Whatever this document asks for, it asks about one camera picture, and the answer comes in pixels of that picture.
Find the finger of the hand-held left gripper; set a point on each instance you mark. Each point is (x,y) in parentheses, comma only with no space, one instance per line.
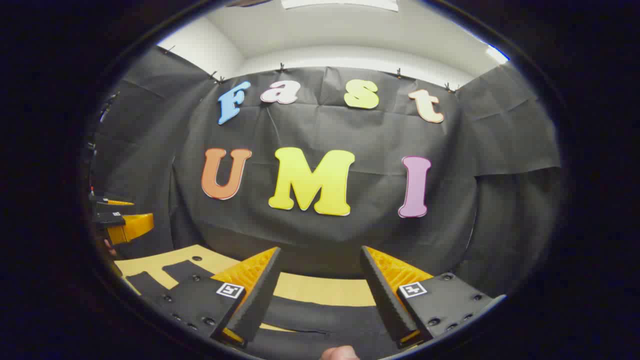
(107,200)
(131,227)

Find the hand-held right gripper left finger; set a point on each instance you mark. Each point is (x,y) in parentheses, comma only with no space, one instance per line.
(260,295)

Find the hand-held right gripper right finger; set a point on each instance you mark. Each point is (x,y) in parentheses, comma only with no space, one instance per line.
(382,295)

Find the black backdrop cloth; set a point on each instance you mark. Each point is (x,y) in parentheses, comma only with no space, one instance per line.
(310,125)

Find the wide ceiling light panel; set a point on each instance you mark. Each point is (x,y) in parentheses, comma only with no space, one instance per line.
(340,4)

